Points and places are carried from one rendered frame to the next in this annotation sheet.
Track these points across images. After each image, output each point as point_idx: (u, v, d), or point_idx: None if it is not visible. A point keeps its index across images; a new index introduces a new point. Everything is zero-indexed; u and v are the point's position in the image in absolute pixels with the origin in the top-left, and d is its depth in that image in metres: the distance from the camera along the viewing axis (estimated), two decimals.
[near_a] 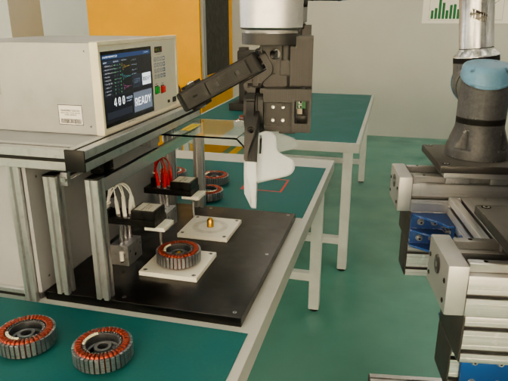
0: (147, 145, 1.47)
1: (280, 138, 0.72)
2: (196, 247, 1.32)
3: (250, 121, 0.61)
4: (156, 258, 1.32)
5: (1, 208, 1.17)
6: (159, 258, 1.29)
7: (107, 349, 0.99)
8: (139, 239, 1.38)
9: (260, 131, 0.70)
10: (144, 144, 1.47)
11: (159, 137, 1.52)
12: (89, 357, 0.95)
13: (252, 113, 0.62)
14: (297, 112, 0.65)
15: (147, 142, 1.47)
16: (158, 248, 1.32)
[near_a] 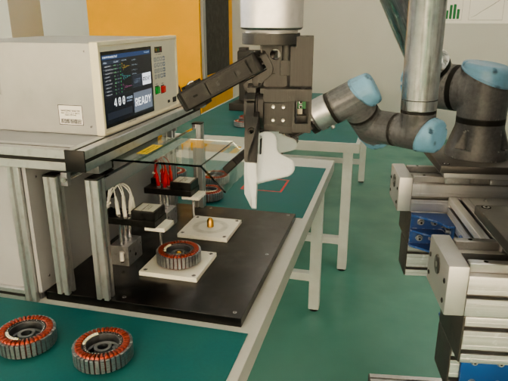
0: (95, 172, 1.22)
1: (280, 139, 0.72)
2: (196, 247, 1.32)
3: (250, 122, 0.61)
4: (156, 258, 1.32)
5: (1, 208, 1.17)
6: (159, 258, 1.29)
7: (107, 349, 0.99)
8: (139, 239, 1.38)
9: (260, 131, 0.70)
10: (91, 170, 1.22)
11: (110, 162, 1.26)
12: (89, 357, 0.95)
13: (252, 113, 0.62)
14: (297, 112, 0.65)
15: (94, 168, 1.21)
16: (158, 248, 1.32)
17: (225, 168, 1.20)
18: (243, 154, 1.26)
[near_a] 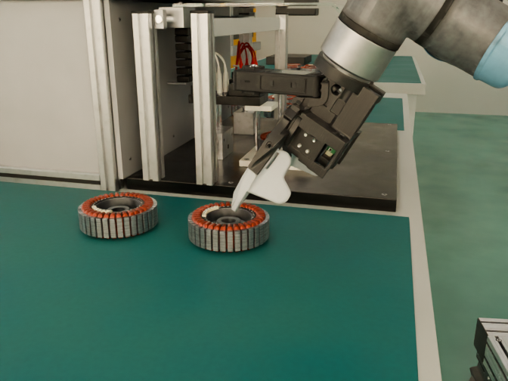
0: (178, 26, 0.89)
1: None
2: None
3: (274, 137, 0.60)
4: (258, 147, 1.05)
5: (73, 63, 0.89)
6: None
7: (237, 224, 0.72)
8: (231, 129, 1.11)
9: None
10: (172, 23, 0.89)
11: None
12: (218, 227, 0.68)
13: (280, 130, 0.60)
14: (326, 152, 0.62)
15: (178, 20, 0.89)
16: (260, 135, 1.05)
17: None
18: None
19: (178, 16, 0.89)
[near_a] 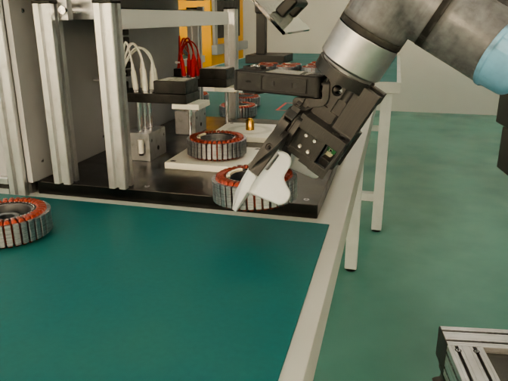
0: (88, 17, 0.83)
1: None
2: (241, 134, 0.99)
3: (274, 138, 0.60)
4: (187, 148, 0.98)
5: None
6: (193, 145, 0.95)
7: None
8: (162, 129, 1.04)
9: None
10: (82, 14, 0.83)
11: None
12: None
13: (280, 131, 0.60)
14: (326, 153, 0.62)
15: (87, 11, 0.82)
16: (190, 135, 0.99)
17: (280, 9, 0.81)
18: None
19: (87, 7, 0.82)
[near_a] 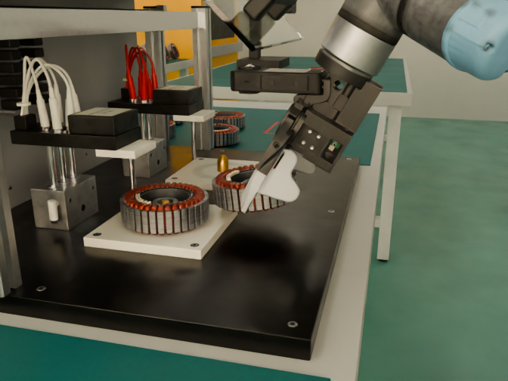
0: None
1: (302, 158, 0.71)
2: (193, 185, 0.70)
3: (280, 137, 0.61)
4: (134, 223, 0.64)
5: None
6: (155, 217, 0.62)
7: None
8: (91, 181, 0.73)
9: None
10: None
11: None
12: None
13: (286, 129, 0.61)
14: (329, 147, 0.64)
15: None
16: (131, 203, 0.64)
17: (250, 8, 0.50)
18: None
19: None
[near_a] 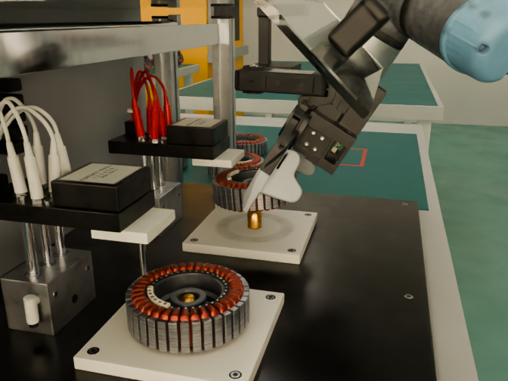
0: None
1: (302, 159, 0.72)
2: (227, 269, 0.51)
3: (285, 137, 0.61)
4: (147, 336, 0.44)
5: None
6: (177, 330, 0.43)
7: None
8: (86, 259, 0.53)
9: None
10: None
11: None
12: None
13: (290, 130, 0.61)
14: (331, 149, 0.64)
15: None
16: (141, 307, 0.45)
17: (340, 37, 0.31)
18: (385, 7, 0.36)
19: None
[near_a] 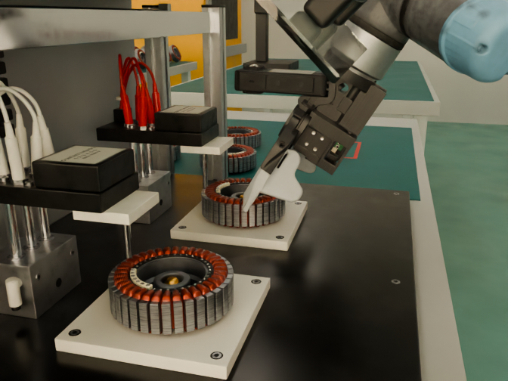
0: None
1: (302, 158, 0.72)
2: (211, 252, 0.51)
3: (286, 136, 0.61)
4: (128, 318, 0.44)
5: None
6: (158, 311, 0.43)
7: None
8: (71, 243, 0.53)
9: None
10: None
11: None
12: (239, 201, 0.65)
13: (292, 129, 0.61)
14: (332, 149, 0.64)
15: None
16: (123, 288, 0.44)
17: (316, 7, 0.30)
18: None
19: None
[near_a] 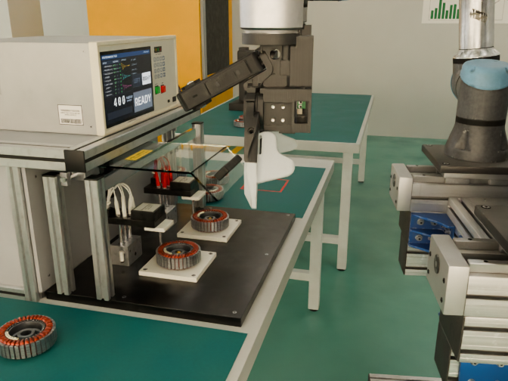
0: (82, 179, 1.16)
1: (280, 139, 0.72)
2: (193, 242, 1.35)
3: (250, 122, 0.61)
4: (163, 264, 1.29)
5: (1, 208, 1.17)
6: (174, 261, 1.27)
7: (214, 219, 1.54)
8: (139, 239, 1.38)
9: (260, 131, 0.70)
10: (77, 177, 1.17)
11: (97, 168, 1.21)
12: (207, 221, 1.50)
13: (252, 113, 0.62)
14: (297, 112, 0.65)
15: (81, 175, 1.16)
16: (162, 254, 1.29)
17: (217, 175, 1.15)
18: (236, 160, 1.21)
19: (81, 172, 1.16)
